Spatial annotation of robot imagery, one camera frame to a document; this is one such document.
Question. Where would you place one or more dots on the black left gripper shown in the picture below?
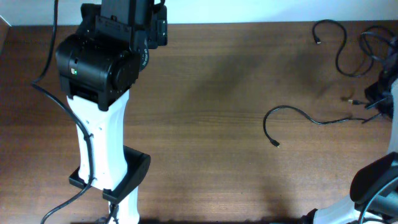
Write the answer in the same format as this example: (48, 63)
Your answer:
(160, 37)

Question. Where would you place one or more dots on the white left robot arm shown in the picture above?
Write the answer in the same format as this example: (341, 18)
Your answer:
(98, 65)

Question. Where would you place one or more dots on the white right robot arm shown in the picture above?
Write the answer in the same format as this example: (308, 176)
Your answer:
(373, 193)

